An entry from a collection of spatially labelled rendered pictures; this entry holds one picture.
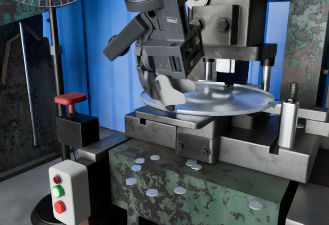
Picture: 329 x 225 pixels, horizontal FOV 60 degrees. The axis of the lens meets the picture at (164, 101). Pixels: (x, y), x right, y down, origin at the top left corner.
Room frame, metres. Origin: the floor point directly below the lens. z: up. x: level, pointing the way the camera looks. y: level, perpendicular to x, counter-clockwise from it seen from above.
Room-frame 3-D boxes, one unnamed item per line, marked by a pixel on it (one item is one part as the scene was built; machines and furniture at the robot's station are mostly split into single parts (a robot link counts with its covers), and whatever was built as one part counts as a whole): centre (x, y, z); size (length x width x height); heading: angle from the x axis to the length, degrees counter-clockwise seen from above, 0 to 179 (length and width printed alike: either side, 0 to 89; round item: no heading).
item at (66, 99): (0.71, 0.24, 0.72); 0.07 x 0.06 x 0.08; 147
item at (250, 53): (0.73, -0.16, 0.86); 0.20 x 0.16 x 0.05; 57
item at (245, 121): (0.73, -0.16, 0.72); 0.20 x 0.16 x 0.03; 57
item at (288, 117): (0.52, -0.24, 0.75); 0.03 x 0.03 x 0.10; 57
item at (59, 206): (0.56, 0.23, 0.54); 0.03 x 0.01 x 0.03; 57
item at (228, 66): (0.72, -0.16, 0.84); 0.05 x 0.03 x 0.04; 57
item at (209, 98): (0.62, -0.09, 0.78); 0.29 x 0.29 x 0.01
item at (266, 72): (0.73, -0.26, 0.81); 0.02 x 0.02 x 0.14
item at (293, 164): (0.72, -0.16, 0.68); 0.45 x 0.30 x 0.06; 57
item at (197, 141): (0.58, -0.07, 0.72); 0.25 x 0.14 x 0.14; 147
